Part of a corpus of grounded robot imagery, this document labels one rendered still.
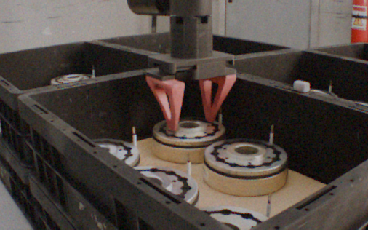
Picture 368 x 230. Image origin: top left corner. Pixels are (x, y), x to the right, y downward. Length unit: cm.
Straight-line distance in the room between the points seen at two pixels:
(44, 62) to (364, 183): 79
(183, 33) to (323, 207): 33
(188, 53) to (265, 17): 340
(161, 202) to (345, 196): 13
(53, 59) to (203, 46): 51
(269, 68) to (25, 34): 336
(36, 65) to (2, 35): 294
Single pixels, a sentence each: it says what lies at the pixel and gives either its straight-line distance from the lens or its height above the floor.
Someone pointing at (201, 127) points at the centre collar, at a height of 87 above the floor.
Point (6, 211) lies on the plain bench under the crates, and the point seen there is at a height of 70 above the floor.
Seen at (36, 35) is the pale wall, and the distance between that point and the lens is 405.
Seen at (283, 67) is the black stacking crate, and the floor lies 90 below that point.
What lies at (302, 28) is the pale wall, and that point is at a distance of 375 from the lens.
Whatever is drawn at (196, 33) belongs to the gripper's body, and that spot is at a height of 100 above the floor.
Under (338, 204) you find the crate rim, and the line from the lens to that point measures 29.
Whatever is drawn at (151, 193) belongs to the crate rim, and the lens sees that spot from 27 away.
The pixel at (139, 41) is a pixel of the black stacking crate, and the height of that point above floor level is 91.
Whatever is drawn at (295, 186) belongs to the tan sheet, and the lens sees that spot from 51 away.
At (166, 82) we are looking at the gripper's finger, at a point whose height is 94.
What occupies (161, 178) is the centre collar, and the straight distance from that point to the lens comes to 43.
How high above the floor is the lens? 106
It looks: 18 degrees down
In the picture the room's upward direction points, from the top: straight up
